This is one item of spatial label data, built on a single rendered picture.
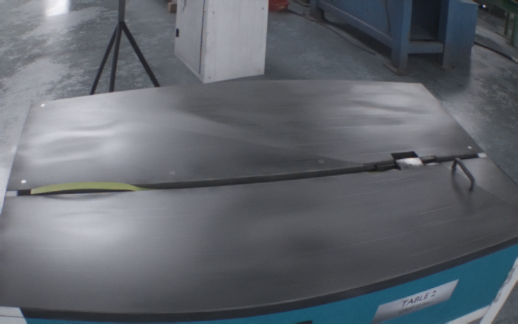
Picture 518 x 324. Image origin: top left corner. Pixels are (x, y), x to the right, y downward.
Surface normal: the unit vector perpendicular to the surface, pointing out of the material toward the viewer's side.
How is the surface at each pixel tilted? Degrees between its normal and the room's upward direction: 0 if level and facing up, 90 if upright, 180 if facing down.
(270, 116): 0
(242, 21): 90
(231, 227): 0
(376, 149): 0
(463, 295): 90
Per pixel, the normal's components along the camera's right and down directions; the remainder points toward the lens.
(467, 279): 0.22, 0.53
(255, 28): 0.44, 0.50
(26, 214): 0.05, -0.85
